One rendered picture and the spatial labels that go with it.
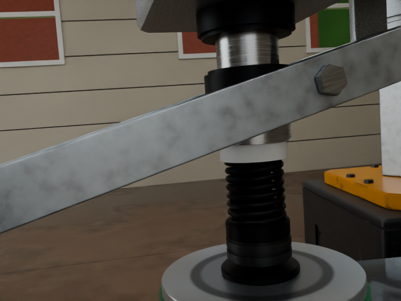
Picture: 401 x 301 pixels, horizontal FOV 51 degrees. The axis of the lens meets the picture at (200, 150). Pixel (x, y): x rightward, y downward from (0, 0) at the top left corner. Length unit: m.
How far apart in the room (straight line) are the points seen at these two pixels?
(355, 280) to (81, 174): 0.28
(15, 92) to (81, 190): 6.24
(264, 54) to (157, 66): 6.04
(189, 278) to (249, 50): 0.24
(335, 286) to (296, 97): 0.18
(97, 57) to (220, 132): 6.11
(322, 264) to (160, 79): 6.02
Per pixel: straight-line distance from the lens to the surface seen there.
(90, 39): 6.51
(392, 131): 1.36
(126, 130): 0.35
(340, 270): 0.47
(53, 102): 6.47
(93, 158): 0.35
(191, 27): 0.51
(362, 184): 1.25
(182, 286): 0.44
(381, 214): 1.09
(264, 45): 0.42
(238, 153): 0.41
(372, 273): 0.55
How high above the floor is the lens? 1.00
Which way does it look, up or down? 5 degrees down
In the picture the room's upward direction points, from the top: 4 degrees counter-clockwise
